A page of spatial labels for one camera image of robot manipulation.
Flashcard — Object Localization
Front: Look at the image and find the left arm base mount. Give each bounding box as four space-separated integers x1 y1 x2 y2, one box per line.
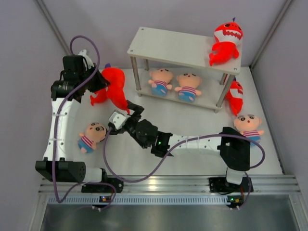
81 178 124 193

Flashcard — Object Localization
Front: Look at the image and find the boy plush doll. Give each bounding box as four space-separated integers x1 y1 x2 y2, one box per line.
77 122 108 154
174 73 202 103
233 115 264 143
148 68 174 97

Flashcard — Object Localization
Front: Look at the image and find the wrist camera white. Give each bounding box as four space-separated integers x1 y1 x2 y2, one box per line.
77 49 95 70
108 110 129 130

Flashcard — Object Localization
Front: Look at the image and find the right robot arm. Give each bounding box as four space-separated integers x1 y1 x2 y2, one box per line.
108 102 250 191

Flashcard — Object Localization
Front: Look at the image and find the red shark plush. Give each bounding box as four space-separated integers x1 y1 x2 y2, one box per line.
90 88 108 106
226 79 244 116
102 63 130 114
208 17 244 66

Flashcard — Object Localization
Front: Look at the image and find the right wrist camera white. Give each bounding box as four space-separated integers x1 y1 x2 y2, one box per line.
108 110 129 130

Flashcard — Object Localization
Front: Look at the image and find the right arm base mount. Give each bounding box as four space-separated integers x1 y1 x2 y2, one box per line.
208 177 254 194

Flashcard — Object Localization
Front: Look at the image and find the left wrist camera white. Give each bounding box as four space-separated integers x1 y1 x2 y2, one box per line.
77 49 95 70

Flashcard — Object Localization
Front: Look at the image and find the aluminium rail front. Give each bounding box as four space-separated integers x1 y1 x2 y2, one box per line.
38 175 301 205

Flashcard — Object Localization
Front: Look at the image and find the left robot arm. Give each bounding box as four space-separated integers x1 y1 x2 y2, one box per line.
35 50 109 192

